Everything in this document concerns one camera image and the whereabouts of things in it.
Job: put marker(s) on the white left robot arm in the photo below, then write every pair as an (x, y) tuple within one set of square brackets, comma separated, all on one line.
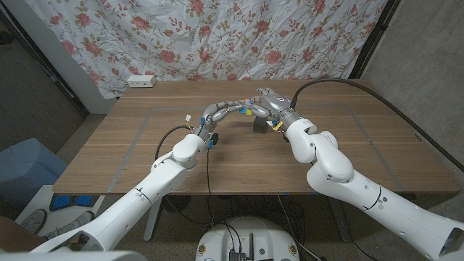
[(145, 192)]

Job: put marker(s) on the white table leg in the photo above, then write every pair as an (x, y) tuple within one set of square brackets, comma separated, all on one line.
[(152, 224)]

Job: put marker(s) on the dark grey block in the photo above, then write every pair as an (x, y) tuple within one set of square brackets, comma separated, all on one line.
[(259, 126)]

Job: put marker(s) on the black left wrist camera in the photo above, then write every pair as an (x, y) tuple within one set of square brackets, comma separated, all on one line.
[(214, 139)]

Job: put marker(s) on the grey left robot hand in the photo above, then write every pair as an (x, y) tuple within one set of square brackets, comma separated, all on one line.
[(217, 110)]

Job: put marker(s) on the black round floor fan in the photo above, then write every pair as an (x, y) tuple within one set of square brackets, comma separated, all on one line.
[(177, 203)]

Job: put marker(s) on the black wall frame bar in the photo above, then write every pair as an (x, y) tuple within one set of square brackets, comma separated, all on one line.
[(81, 107)]

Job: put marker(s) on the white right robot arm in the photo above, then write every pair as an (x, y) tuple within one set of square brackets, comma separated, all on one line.
[(362, 199)]

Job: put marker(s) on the grey table leg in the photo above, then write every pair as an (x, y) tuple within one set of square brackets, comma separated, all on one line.
[(345, 233)]

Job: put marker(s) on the person's leg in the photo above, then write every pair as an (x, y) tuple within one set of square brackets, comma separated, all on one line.
[(14, 235)]

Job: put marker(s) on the floral backdrop cloth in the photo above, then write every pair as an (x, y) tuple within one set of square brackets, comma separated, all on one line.
[(217, 36)]

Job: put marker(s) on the blue foot pedal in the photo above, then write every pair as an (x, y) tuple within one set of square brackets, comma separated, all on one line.
[(72, 202)]

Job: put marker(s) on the white floor platform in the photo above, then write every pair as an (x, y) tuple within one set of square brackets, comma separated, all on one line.
[(40, 199)]

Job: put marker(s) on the white power strip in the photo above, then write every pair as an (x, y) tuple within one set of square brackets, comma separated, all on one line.
[(141, 80)]

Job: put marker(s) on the multicoloured Rubik's cube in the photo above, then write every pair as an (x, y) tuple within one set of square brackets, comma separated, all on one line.
[(248, 112)]

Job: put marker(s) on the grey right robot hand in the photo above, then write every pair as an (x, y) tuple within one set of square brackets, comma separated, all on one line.
[(277, 105)]

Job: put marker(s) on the white robot torso base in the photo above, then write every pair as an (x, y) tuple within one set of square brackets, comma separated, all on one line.
[(268, 235)]

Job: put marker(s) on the black backdrop stand pole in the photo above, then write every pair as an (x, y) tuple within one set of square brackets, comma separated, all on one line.
[(376, 36)]

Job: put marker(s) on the grey sneaker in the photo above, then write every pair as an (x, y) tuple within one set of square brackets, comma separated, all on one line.
[(34, 221), (69, 223)]

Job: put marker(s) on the blue padded chair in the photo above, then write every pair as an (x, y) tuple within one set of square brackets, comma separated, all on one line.
[(25, 170)]

